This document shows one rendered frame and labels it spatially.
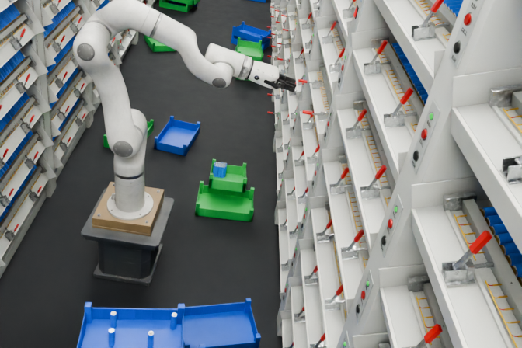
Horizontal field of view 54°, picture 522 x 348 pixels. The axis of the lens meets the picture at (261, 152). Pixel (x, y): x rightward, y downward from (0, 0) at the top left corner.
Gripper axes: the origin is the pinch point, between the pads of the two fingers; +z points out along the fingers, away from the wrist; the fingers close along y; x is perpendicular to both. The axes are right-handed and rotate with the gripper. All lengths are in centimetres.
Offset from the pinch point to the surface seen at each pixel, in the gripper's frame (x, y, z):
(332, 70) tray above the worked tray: -11.9, -3.8, 10.8
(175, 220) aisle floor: 107, 33, -18
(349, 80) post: -20.6, -30.2, 9.4
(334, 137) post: -1.2, -30.3, 13.8
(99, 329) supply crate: 69, -67, -36
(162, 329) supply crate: 65, -64, -18
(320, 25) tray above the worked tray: -12.2, 39.4, 9.7
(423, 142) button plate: -40, -96, 5
